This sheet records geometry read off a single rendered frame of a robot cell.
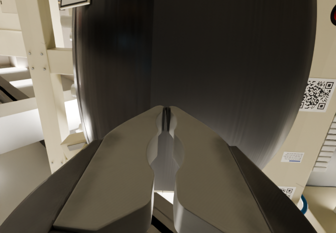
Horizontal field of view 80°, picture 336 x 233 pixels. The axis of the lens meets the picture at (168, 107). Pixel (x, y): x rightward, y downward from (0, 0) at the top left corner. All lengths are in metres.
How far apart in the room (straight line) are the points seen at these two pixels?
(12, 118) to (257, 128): 3.72
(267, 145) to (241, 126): 0.05
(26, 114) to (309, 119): 3.72
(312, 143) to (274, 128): 0.33
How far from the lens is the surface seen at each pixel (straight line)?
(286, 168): 0.61
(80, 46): 0.26
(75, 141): 1.05
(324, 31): 0.50
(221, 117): 0.23
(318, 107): 0.55
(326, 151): 0.65
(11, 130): 3.91
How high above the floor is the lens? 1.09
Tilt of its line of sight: 23 degrees up
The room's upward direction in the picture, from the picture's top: 177 degrees counter-clockwise
